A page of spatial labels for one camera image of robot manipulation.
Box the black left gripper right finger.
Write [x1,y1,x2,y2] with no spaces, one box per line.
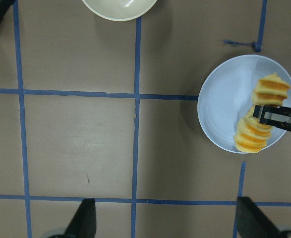
[236,196,284,238]

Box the white ceramic bowl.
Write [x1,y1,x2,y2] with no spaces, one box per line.
[83,0,157,21]

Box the blue round plate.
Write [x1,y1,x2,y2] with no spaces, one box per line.
[197,55,291,153]

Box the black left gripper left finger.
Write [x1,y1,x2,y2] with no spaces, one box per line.
[63,198,97,238]

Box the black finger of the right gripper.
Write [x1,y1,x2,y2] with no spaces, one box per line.
[253,105,291,132]

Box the yellow croissant bread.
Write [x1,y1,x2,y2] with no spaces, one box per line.
[233,73,291,153]

